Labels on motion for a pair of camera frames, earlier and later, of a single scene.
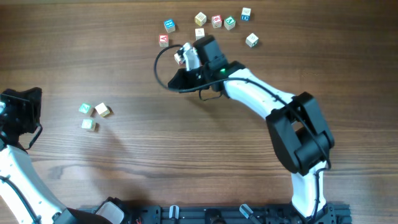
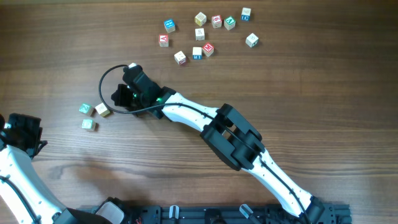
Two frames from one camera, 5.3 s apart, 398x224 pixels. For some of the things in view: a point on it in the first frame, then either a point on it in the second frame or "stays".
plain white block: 102,109 stays
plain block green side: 252,40 stays
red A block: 163,40 stays
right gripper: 181,79 → 121,96
